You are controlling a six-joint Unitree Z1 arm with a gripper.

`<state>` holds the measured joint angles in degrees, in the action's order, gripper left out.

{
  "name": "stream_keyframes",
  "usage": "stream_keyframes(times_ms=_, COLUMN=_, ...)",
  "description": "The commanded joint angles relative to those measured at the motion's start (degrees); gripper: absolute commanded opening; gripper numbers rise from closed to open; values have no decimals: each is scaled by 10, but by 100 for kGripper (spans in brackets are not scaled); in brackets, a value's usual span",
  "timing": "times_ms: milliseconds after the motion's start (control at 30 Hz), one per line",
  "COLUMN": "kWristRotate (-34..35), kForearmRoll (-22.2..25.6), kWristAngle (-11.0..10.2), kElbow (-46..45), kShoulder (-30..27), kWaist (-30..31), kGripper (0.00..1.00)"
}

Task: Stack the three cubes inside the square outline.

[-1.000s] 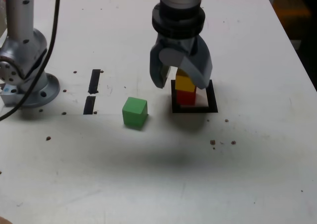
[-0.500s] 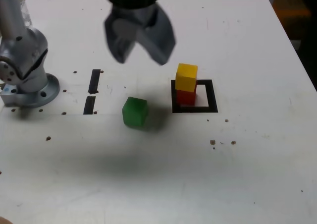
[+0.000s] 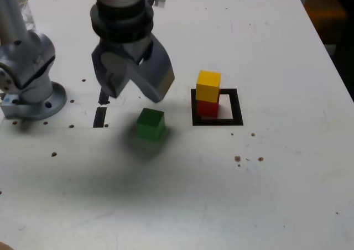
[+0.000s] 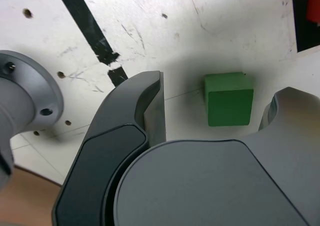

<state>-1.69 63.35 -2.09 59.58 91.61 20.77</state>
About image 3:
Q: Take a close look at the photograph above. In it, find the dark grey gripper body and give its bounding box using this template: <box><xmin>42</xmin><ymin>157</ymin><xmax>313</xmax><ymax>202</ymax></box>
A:
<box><xmin>98</xmin><ymin>34</ymin><xmax>155</xmax><ymax>65</ymax></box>

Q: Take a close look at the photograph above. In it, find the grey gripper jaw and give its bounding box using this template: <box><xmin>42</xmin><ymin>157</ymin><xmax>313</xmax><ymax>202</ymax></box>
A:
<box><xmin>91</xmin><ymin>41</ymin><xmax>129</xmax><ymax>99</ymax></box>
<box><xmin>100</xmin><ymin>38</ymin><xmax>176</xmax><ymax>104</ymax></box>

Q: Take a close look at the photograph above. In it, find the green cube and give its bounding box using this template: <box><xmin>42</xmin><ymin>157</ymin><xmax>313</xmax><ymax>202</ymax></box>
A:
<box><xmin>136</xmin><ymin>108</ymin><xmax>166</xmax><ymax>140</ymax></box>

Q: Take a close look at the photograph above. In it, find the yellow cube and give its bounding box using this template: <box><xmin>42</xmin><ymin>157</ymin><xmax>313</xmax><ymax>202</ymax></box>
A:
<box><xmin>195</xmin><ymin>70</ymin><xmax>222</xmax><ymax>103</ymax></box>

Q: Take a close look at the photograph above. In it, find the red cube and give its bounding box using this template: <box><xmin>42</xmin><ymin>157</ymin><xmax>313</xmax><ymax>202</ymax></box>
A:
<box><xmin>196</xmin><ymin>88</ymin><xmax>221</xmax><ymax>117</ymax></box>

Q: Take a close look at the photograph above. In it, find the black tape square outline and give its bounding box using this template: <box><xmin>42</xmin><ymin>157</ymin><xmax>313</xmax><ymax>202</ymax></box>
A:
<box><xmin>190</xmin><ymin>88</ymin><xmax>243</xmax><ymax>127</ymax></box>

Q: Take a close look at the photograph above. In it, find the black tape strip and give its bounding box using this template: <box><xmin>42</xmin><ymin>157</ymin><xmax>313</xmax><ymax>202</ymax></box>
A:
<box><xmin>93</xmin><ymin>88</ymin><xmax>111</xmax><ymax>128</ymax></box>

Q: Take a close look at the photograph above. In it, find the clear plastic bottle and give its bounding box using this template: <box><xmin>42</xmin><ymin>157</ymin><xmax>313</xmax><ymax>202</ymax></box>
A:
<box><xmin>15</xmin><ymin>0</ymin><xmax>37</xmax><ymax>31</ymax></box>

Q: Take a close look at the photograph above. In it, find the orange background box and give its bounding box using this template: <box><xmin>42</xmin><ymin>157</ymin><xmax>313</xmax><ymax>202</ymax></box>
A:
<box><xmin>304</xmin><ymin>0</ymin><xmax>348</xmax><ymax>21</ymax></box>

